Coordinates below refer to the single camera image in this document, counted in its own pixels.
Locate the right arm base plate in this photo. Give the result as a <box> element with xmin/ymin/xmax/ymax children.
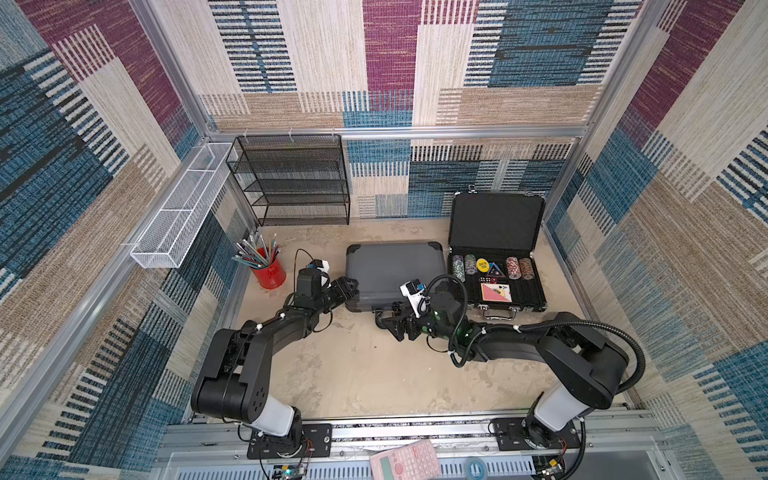
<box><xmin>488</xmin><ymin>417</ymin><xmax>581</xmax><ymax>451</ymax></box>

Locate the black mesh shelf rack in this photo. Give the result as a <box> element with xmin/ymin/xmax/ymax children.
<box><xmin>227</xmin><ymin>135</ymin><xmax>351</xmax><ymax>227</ymax></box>

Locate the blue tape roll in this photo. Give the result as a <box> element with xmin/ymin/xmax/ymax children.
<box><xmin>464</xmin><ymin>457</ymin><xmax>488</xmax><ymax>480</ymax></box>

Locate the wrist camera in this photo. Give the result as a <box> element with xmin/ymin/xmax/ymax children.
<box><xmin>296</xmin><ymin>259</ymin><xmax>330</xmax><ymax>299</ymax></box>
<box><xmin>400</xmin><ymin>279</ymin><xmax>428</xmax><ymax>318</ymax></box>

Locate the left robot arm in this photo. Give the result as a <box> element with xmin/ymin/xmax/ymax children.
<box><xmin>190</xmin><ymin>268</ymin><xmax>358</xmax><ymax>437</ymax></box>

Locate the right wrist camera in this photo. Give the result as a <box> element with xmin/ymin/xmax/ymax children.
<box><xmin>400</xmin><ymin>279</ymin><xmax>428</xmax><ymax>318</ymax></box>

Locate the red metal pencil bucket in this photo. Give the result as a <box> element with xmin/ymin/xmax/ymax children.
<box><xmin>251</xmin><ymin>249</ymin><xmax>287</xmax><ymax>290</ymax></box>

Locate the brown poker chip stack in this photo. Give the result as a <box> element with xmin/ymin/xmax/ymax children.
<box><xmin>518</xmin><ymin>257</ymin><xmax>535</xmax><ymax>281</ymax></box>

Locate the pink calculator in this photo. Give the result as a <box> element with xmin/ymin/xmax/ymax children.
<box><xmin>369</xmin><ymin>439</ymin><xmax>441</xmax><ymax>480</ymax></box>

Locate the yellow dealer button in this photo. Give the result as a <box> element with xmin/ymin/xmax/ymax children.
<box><xmin>476</xmin><ymin>258</ymin><xmax>490</xmax><ymax>273</ymax></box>

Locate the black poker set case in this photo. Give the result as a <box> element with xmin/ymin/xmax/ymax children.
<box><xmin>448</xmin><ymin>192</ymin><xmax>547</xmax><ymax>313</ymax></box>

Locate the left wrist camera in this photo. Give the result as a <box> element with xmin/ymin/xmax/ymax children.
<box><xmin>296</xmin><ymin>259</ymin><xmax>330</xmax><ymax>299</ymax></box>

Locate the white mesh wall basket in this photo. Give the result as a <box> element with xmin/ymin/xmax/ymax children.
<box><xmin>130</xmin><ymin>143</ymin><xmax>232</xmax><ymax>269</ymax></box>

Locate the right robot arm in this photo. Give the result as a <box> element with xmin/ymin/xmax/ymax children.
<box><xmin>375</xmin><ymin>292</ymin><xmax>646</xmax><ymax>449</ymax></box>

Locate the grey poker set case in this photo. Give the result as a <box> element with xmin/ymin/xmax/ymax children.
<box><xmin>345</xmin><ymin>241</ymin><xmax>446</xmax><ymax>313</ymax></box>

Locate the red poker chip stack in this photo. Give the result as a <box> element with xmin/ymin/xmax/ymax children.
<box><xmin>505</xmin><ymin>257</ymin><xmax>522</xmax><ymax>280</ymax></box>

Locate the pink playing card deck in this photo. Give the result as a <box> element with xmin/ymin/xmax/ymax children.
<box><xmin>480</xmin><ymin>283</ymin><xmax>512</xmax><ymax>303</ymax></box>

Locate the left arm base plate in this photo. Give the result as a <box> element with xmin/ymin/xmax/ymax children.
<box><xmin>246</xmin><ymin>423</ymin><xmax>333</xmax><ymax>460</ymax></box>

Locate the grey poker chip stack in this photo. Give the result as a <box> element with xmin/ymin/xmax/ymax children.
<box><xmin>464</xmin><ymin>254</ymin><xmax>478</xmax><ymax>276</ymax></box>

